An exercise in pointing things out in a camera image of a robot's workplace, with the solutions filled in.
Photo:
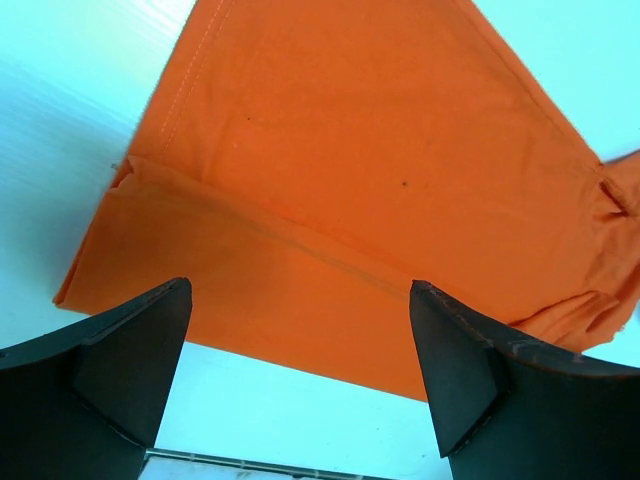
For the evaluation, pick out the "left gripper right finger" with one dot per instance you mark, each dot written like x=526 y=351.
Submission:
x=506 y=405

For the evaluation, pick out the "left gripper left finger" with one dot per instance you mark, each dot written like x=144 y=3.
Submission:
x=86 y=401

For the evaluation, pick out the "orange t-shirt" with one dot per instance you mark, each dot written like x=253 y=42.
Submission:
x=302 y=163

